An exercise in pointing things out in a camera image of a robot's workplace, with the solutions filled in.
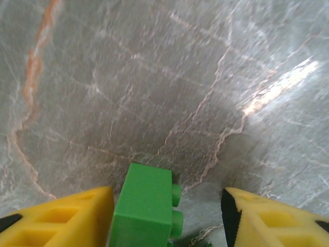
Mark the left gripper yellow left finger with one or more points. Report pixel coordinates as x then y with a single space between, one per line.
59 218

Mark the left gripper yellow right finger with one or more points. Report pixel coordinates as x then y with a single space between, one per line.
277 221

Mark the green lego brick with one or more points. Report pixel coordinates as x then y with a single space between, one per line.
144 203

